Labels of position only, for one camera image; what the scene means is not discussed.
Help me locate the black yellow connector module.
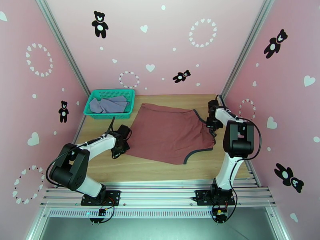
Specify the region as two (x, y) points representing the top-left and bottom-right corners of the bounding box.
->
(212, 208), (228, 224)

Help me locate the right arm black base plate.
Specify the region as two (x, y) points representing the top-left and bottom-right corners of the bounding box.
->
(195, 190), (236, 206)

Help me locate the rust red tank top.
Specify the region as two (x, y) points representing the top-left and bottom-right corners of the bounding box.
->
(126, 103), (217, 165)

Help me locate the black base power cable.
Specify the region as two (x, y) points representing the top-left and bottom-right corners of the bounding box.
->
(89, 196), (116, 225)
(211, 193), (237, 225)

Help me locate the aluminium mounting rail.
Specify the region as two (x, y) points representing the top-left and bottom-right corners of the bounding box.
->
(39, 180), (277, 208)

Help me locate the teal plastic laundry basket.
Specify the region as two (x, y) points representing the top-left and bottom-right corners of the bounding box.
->
(83, 88), (136, 120)

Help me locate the perforated metal strip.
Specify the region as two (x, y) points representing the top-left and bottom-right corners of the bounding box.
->
(47, 208), (270, 219)

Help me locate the grey blue garment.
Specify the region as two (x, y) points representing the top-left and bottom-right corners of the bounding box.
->
(89, 95), (130, 114)

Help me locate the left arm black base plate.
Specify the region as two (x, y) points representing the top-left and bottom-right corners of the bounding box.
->
(80, 190), (121, 206)

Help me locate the black double bear wall sticker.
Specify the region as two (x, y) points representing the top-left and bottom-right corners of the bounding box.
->
(274, 163), (305, 194)

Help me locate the aluminium frame post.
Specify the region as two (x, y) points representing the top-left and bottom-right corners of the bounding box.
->
(34, 0), (94, 101)
(220, 0), (277, 100)

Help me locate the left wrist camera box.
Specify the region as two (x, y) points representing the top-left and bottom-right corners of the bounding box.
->
(118, 124), (132, 142)

